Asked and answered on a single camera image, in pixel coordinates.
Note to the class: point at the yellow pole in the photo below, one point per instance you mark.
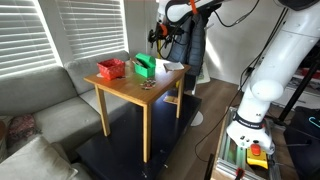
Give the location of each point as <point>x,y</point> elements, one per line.
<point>159,51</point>

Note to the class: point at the yellow emergency stop box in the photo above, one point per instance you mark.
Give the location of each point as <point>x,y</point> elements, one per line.
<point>257,158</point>

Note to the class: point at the light grey cushion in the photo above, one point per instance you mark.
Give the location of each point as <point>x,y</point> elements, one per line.
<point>33,163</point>

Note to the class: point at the grey sofa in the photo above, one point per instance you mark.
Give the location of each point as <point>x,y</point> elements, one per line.
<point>43,100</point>

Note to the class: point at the dark quilted jacket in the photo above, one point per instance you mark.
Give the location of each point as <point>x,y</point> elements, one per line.
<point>196,46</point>

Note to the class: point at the green chest box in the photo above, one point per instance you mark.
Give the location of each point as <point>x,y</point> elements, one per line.
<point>145,68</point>

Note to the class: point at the wide white window blind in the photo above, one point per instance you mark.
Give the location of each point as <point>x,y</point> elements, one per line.
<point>90,26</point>

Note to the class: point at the red basket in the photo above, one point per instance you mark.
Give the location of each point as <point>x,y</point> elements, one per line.
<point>111,69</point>

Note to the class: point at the wooden table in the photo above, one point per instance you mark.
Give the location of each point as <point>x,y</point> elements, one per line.
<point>133,87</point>

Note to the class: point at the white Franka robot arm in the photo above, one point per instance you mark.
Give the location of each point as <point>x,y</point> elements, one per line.
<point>286,50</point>

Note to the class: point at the narrow white window blind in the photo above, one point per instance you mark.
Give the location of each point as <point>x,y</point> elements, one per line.
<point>23,36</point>

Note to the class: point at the patterned dark red pillow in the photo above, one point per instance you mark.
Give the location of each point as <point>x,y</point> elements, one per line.
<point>21,128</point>

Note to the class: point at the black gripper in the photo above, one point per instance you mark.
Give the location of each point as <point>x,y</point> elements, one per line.
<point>159,34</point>

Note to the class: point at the white tissue piece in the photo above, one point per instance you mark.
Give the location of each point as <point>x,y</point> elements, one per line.
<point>173,66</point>

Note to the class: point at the black tripod stand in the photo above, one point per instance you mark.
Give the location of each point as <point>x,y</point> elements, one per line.
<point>300,90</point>

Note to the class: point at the aluminium frame base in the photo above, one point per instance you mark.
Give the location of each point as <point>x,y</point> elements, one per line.
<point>226,160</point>

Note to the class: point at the small wooden floor piece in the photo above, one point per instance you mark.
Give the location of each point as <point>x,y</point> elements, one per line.
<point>171,100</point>

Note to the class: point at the white round floor disc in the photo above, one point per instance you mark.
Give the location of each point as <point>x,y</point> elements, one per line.
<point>197,119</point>

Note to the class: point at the small colourful toy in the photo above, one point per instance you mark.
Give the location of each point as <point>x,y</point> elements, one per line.
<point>148,84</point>

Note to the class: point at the black bag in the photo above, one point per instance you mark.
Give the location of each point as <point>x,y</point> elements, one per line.
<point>305,143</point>

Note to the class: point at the white paper bag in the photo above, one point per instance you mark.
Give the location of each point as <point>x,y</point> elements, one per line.
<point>204,74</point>

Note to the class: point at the dark blue low platform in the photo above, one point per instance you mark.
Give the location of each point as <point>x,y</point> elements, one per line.
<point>126,146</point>

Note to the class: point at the black orange wrist camera mount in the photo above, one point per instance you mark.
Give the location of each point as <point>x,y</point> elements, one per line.
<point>164,30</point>

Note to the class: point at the red knob on frame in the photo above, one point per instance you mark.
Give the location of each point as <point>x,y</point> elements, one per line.
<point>239,172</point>

